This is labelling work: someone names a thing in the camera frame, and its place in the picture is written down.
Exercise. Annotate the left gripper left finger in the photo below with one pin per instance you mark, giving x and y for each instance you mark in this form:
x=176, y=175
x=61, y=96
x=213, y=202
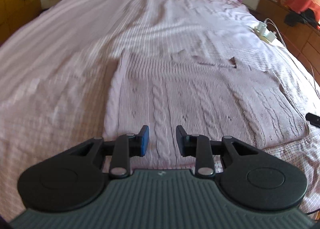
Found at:
x=127, y=146

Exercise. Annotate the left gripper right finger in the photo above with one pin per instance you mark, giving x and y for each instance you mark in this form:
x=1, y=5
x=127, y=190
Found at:
x=199, y=147

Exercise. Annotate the lilac cable knit cardigan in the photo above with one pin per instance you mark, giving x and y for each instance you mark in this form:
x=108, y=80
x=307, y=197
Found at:
x=209, y=97

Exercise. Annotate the wooden sideboard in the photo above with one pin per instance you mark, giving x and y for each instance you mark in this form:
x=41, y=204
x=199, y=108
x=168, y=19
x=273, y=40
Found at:
x=301, y=40

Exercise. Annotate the white charger plug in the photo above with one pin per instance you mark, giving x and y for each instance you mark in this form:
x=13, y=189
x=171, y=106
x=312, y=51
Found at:
x=261, y=28
x=271, y=36

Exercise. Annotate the beige power strip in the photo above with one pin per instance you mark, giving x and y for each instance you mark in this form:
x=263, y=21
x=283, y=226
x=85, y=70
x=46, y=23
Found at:
x=262, y=37

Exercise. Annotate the black garment on sideboard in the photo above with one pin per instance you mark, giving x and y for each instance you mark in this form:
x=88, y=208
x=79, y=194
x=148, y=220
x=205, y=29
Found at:
x=306, y=17

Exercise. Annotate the pink checkered bed sheet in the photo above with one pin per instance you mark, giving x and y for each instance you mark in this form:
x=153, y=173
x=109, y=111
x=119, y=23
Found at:
x=56, y=73

